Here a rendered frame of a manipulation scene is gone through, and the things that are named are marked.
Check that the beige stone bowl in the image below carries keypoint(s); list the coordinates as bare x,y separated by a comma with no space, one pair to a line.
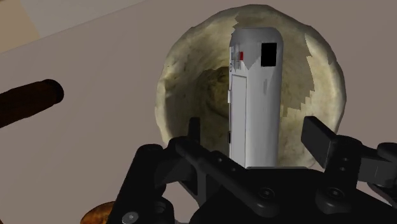
192,80

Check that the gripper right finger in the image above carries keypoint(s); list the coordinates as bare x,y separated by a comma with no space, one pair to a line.
328,145

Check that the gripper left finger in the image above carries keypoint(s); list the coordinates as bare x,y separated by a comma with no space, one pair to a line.
198,161

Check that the brown round object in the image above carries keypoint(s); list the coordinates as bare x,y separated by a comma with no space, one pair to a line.
99,214

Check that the grey remote control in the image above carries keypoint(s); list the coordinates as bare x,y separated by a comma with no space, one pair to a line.
257,102

